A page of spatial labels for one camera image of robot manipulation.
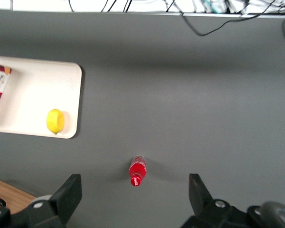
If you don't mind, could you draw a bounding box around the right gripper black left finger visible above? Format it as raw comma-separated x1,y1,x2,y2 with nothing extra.
11,174,83,228

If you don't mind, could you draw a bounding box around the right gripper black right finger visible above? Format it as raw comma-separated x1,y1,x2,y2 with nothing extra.
180,173,252,228

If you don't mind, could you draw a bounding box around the red coke bottle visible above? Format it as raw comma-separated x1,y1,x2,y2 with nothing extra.
129,155,148,188

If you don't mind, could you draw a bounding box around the white rectangular tray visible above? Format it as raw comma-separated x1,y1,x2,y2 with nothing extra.
0,55,83,140

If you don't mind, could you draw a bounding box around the light wooden board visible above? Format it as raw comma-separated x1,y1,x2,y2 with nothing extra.
0,176,36,214

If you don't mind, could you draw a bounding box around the yellow lemon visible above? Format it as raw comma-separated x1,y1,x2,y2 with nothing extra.
46,108,65,135

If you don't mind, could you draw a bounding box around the grey thick cable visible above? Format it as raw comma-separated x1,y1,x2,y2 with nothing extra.
248,201,285,228

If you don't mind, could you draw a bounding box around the long black looping cable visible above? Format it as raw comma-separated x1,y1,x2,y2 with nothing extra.
173,0,285,37

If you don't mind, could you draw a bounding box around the teal cable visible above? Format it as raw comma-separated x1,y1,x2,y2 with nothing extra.
203,0,221,14

